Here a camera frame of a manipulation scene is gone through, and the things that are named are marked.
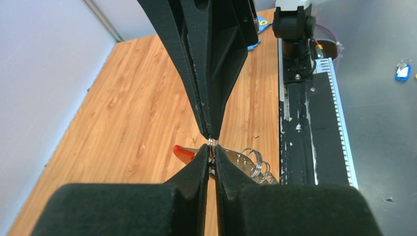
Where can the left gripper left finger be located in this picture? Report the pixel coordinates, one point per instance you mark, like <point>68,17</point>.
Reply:
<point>176,207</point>

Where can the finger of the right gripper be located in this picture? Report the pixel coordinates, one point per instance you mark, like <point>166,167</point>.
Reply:
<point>216,35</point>
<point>168,19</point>

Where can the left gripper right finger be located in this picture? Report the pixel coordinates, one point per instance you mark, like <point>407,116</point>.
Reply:
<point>246,208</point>

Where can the red handled metal key holder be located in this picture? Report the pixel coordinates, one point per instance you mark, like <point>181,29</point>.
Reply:
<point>248,161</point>

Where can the blue cloth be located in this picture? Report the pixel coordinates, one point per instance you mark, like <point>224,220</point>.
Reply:
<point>262,25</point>

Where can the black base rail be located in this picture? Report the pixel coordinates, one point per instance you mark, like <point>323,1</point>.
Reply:
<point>313,139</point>

